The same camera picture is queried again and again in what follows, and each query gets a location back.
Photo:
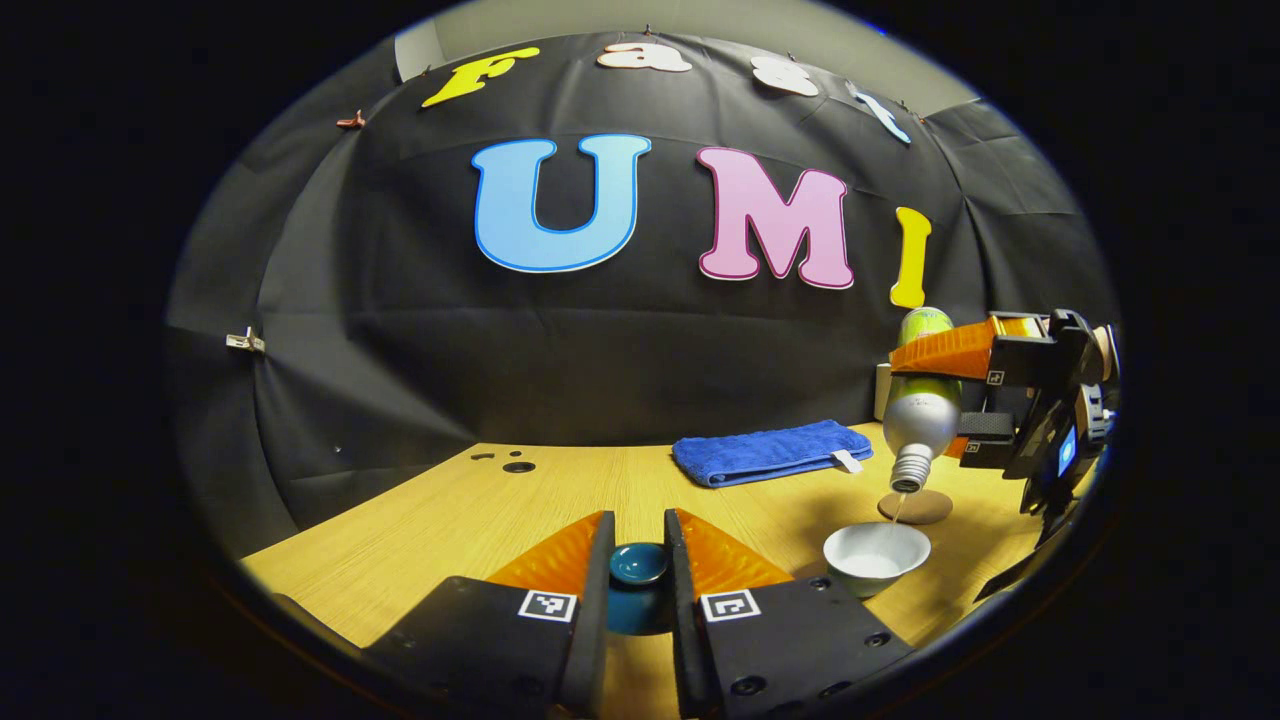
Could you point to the black backdrop cloth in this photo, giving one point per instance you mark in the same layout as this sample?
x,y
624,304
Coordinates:
x,y
600,360

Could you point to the folded blue towel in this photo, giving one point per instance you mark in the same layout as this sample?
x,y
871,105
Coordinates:
x,y
765,452

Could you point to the white toaster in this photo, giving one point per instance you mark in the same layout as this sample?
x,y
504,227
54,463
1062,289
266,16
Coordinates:
x,y
881,390

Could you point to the silver green water bottle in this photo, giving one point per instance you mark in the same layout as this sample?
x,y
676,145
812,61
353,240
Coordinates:
x,y
920,420

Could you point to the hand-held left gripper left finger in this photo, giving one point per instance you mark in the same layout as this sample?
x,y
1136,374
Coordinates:
x,y
598,610

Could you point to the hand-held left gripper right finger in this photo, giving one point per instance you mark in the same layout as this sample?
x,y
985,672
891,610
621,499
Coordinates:
x,y
680,610

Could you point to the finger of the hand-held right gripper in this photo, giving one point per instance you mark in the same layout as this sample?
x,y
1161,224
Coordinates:
x,y
990,435
1025,360

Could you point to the red cloth clip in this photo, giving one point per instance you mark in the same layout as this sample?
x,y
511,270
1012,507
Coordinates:
x,y
351,121

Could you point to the white teacup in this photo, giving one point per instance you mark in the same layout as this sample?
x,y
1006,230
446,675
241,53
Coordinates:
x,y
875,560

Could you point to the round brown coaster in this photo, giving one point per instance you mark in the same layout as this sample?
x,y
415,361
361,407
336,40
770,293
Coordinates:
x,y
925,508

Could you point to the white cloth clip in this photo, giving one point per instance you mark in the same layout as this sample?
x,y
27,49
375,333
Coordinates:
x,y
245,341

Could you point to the teal teacup lid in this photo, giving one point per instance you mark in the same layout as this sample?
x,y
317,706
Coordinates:
x,y
638,565

